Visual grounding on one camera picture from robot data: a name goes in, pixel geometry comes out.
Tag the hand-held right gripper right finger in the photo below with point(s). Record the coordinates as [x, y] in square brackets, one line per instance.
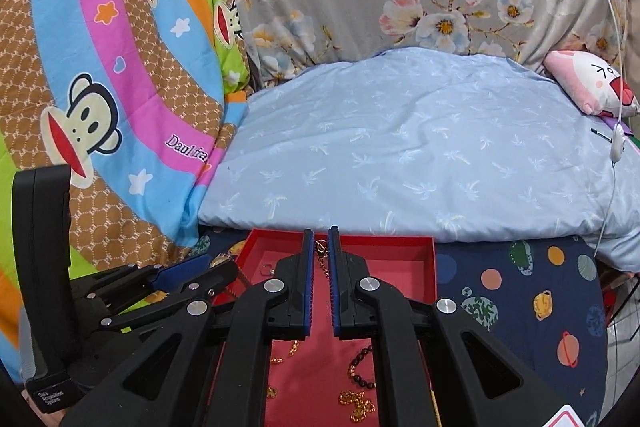
[333, 292]

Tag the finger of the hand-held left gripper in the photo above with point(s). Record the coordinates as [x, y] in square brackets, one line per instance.
[182, 269]
[200, 289]

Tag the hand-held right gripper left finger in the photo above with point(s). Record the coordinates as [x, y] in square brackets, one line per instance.
[310, 292]

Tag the small hoop earring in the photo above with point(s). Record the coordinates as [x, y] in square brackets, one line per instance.
[267, 269]

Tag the red cardboard box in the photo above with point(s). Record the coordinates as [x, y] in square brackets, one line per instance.
[395, 272]

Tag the light blue pillow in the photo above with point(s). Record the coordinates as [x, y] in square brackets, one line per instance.
[400, 132]

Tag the navy planet print bed sheet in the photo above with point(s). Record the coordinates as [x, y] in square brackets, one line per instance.
[525, 307]

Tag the colourful monkey print blanket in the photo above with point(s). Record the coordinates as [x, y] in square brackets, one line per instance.
[125, 57]

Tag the white red-edged card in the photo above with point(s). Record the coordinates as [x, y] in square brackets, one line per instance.
[565, 417]

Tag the pink cartoon face pillow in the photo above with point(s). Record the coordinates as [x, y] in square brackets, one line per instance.
[585, 79]

